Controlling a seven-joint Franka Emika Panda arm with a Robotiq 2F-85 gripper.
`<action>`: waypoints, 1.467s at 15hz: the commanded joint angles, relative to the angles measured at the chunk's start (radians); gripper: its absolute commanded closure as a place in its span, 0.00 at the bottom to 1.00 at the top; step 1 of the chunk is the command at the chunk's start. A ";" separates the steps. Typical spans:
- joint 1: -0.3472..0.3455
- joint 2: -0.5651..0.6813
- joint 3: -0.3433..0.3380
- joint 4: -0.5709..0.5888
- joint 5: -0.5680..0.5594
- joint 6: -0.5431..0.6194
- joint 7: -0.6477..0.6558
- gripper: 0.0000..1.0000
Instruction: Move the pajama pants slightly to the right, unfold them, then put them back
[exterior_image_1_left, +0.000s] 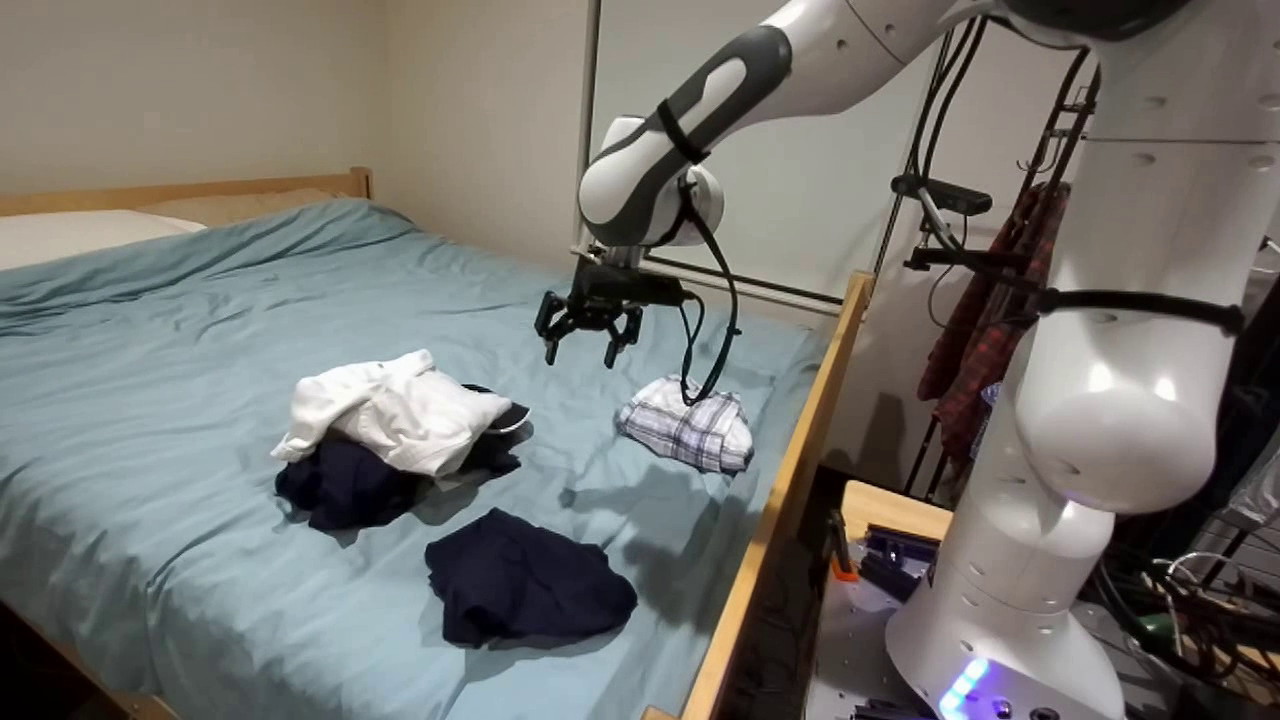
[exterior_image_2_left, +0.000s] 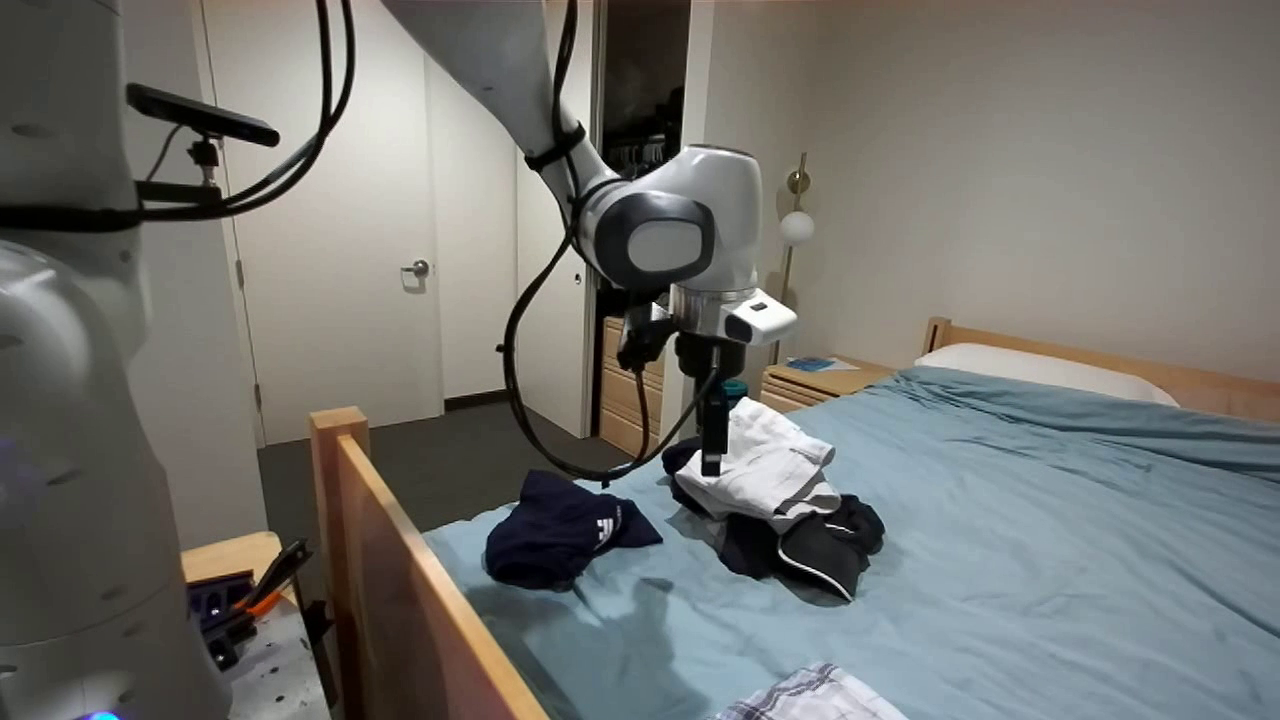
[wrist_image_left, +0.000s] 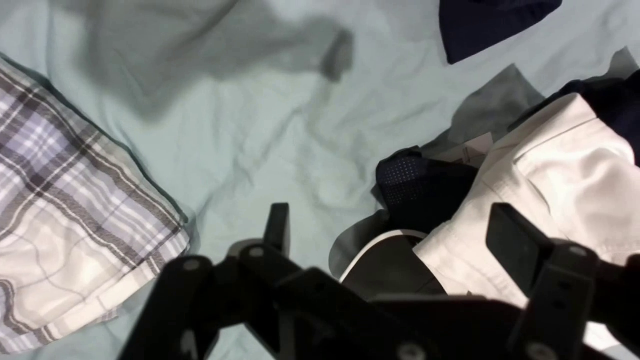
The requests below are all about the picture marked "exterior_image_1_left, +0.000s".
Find light blue bed sheet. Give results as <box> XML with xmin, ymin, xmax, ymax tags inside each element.
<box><xmin>0</xmin><ymin>196</ymin><xmax>834</xmax><ymax>720</ymax></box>

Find small wooden table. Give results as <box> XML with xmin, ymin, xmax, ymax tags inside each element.
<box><xmin>837</xmin><ymin>474</ymin><xmax>962</xmax><ymax>553</ymax></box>

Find white pillow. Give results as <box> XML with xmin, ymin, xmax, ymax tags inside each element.
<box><xmin>0</xmin><ymin>207</ymin><xmax>213</xmax><ymax>274</ymax></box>

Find wooden bed frame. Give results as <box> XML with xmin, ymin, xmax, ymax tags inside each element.
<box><xmin>0</xmin><ymin>163</ymin><xmax>882</xmax><ymax>720</ymax></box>

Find navy blue garment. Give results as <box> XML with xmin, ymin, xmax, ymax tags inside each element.
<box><xmin>421</xmin><ymin>502</ymin><xmax>645</xmax><ymax>655</ymax></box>

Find black metal rack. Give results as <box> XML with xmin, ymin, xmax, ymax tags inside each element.
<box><xmin>900</xmin><ymin>52</ymin><xmax>1114</xmax><ymax>501</ymax></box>

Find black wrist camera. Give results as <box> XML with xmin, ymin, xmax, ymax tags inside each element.
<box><xmin>635</xmin><ymin>273</ymin><xmax>698</xmax><ymax>313</ymax></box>

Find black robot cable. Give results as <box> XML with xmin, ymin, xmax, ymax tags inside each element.
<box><xmin>667</xmin><ymin>11</ymin><xmax>995</xmax><ymax>406</ymax></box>

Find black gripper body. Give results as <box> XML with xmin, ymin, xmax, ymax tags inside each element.
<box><xmin>532</xmin><ymin>257</ymin><xmax>652</xmax><ymax>330</ymax></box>

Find orange handled clamp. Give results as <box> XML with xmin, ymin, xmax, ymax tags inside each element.
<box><xmin>825</xmin><ymin>512</ymin><xmax>872</xmax><ymax>592</ymax></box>

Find grey plaid pajama pants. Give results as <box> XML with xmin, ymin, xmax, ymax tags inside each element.
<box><xmin>611</xmin><ymin>377</ymin><xmax>762</xmax><ymax>478</ymax></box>

